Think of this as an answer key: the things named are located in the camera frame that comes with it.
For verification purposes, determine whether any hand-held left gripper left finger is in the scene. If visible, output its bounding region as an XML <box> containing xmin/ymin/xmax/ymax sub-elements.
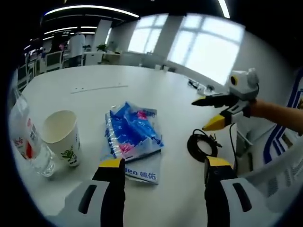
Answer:
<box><xmin>46</xmin><ymin>157</ymin><xmax>126</xmax><ymax>227</ymax></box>

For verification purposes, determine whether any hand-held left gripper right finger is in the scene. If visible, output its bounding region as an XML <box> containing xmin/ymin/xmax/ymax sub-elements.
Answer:
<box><xmin>204</xmin><ymin>155</ymin><xmax>282</xmax><ymax>227</ymax></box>

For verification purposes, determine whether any white paper cup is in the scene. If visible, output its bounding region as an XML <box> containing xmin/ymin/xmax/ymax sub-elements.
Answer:
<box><xmin>42</xmin><ymin>110</ymin><xmax>82</xmax><ymax>167</ymax></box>

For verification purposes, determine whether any white wet wipes pack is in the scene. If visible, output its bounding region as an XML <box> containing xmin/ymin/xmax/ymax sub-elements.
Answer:
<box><xmin>99</xmin><ymin>146</ymin><xmax>160</xmax><ymax>184</ymax></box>

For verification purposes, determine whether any clear plastic water bottle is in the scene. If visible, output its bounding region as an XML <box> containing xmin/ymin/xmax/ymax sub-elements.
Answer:
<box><xmin>9</xmin><ymin>92</ymin><xmax>55</xmax><ymax>177</ymax></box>

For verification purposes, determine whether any blue tissue packet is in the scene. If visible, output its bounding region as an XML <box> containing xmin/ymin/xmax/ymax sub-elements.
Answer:
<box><xmin>104</xmin><ymin>101</ymin><xmax>164</xmax><ymax>162</ymax></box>

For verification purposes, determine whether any small white desk item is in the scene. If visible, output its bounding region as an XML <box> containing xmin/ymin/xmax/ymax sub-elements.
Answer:
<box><xmin>197</xmin><ymin>84</ymin><xmax>215</xmax><ymax>93</ymax></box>

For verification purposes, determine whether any wide window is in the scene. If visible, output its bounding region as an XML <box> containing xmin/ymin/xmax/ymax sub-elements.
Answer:
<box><xmin>170</xmin><ymin>15</ymin><xmax>244</xmax><ymax>86</ymax></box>

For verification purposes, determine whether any blue striped white panel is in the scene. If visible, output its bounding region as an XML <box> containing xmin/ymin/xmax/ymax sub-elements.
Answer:
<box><xmin>264</xmin><ymin>68</ymin><xmax>303</xmax><ymax>165</ymax></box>

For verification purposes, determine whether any white mesh chair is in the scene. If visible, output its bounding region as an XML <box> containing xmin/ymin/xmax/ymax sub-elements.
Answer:
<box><xmin>241</xmin><ymin>139</ymin><xmax>303</xmax><ymax>213</ymax></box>

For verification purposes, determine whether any curved ceiling light strip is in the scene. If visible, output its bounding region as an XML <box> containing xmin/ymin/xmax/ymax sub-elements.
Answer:
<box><xmin>217</xmin><ymin>0</ymin><xmax>231</xmax><ymax>19</ymax></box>

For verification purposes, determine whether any narrow window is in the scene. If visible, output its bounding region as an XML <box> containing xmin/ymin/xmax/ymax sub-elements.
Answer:
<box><xmin>127</xmin><ymin>15</ymin><xmax>169</xmax><ymax>54</ymax></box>

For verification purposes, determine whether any white low cabinet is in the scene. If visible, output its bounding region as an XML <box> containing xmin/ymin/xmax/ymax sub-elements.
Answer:
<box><xmin>82</xmin><ymin>51</ymin><xmax>124</xmax><ymax>66</ymax></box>

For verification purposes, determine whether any white office chair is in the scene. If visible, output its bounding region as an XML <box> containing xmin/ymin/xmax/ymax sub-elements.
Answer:
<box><xmin>46</xmin><ymin>51</ymin><xmax>63</xmax><ymax>71</ymax></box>
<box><xmin>25</xmin><ymin>59</ymin><xmax>41</xmax><ymax>79</ymax></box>

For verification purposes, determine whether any long ceiling light strip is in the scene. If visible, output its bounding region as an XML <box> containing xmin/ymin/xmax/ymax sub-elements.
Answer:
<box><xmin>44</xmin><ymin>5</ymin><xmax>140</xmax><ymax>18</ymax></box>

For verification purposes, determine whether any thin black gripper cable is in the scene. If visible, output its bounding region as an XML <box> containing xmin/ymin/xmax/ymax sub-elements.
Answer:
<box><xmin>229</xmin><ymin>122</ymin><xmax>238</xmax><ymax>171</ymax></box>

